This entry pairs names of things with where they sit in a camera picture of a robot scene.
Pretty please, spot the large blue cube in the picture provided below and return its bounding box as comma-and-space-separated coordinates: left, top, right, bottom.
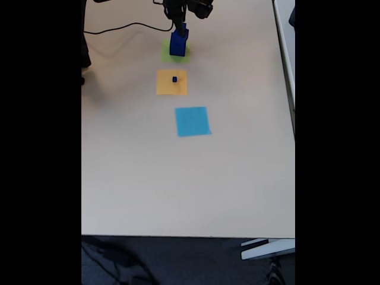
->
170, 28, 190, 48

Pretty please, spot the largest blue cube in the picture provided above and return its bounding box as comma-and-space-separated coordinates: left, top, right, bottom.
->
169, 37, 188, 57

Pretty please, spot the green paper square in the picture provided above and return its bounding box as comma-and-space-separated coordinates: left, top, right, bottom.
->
160, 40, 191, 64

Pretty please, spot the orange paper square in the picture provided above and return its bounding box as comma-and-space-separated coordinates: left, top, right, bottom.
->
156, 69, 189, 96

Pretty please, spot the light blue paper square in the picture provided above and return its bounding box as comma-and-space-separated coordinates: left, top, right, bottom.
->
175, 106, 212, 138

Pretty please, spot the white side desk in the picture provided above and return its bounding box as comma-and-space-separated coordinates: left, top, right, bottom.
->
272, 0, 296, 137

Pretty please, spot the white table foot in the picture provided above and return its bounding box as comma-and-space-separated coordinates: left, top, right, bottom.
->
240, 237, 296, 261

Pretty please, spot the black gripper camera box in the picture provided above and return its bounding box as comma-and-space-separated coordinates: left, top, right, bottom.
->
187, 0, 214, 20

